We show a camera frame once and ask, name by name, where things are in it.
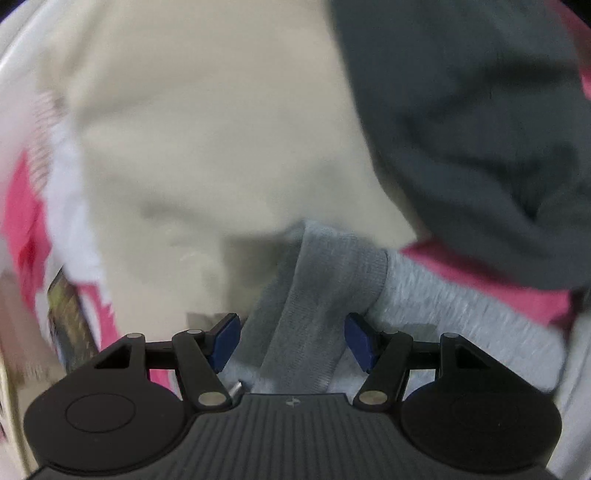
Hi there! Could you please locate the dark grey garment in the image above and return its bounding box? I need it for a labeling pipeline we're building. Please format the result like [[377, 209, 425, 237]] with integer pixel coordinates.
[[330, 0, 591, 292]]

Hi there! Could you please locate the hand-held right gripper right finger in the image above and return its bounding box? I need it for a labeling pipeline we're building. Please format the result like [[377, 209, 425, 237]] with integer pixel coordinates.
[[344, 312, 497, 411]]

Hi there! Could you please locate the pink floral blanket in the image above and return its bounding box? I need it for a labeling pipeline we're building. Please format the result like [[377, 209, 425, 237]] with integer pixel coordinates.
[[0, 69, 591, 402]]

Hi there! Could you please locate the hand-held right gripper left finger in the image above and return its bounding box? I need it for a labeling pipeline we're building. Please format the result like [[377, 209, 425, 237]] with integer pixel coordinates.
[[95, 313, 241, 409]]

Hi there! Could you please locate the light grey sweatshirt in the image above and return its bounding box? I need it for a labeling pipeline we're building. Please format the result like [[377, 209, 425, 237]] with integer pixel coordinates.
[[217, 220, 573, 398]]

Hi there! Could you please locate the cream garment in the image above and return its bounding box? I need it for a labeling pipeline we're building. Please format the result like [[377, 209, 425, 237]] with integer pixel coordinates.
[[37, 0, 416, 333]]

